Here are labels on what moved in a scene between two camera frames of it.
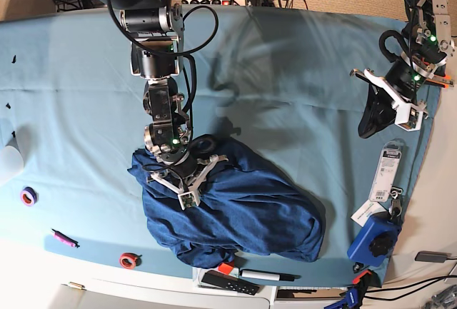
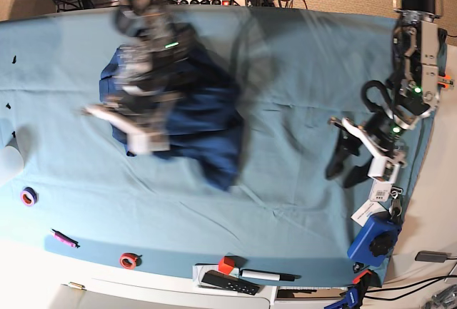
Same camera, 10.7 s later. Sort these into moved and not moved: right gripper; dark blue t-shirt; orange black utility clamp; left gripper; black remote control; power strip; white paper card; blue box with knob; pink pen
Moved: right gripper; dark blue t-shirt; left gripper
Not moved: pink pen; black remote control; power strip; orange black utility clamp; blue box with knob; white paper card
